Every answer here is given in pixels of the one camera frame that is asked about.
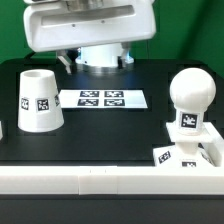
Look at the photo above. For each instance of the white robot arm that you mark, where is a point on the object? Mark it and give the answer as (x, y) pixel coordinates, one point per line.
(96, 59)

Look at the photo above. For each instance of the white lamp bulb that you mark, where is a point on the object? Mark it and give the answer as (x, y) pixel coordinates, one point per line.
(192, 90)

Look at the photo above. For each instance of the white lamp shade cone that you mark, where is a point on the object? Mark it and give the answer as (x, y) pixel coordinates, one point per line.
(39, 105)

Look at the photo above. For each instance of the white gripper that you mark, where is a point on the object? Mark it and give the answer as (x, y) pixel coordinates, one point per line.
(52, 25)

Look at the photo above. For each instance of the white lamp base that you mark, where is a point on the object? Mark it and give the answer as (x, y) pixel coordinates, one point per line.
(205, 149)

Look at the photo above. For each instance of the white marker tag sheet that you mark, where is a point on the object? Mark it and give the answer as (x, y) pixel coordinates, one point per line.
(130, 99)

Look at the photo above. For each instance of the white front fence rail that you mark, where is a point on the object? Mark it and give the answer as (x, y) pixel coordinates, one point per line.
(78, 180)

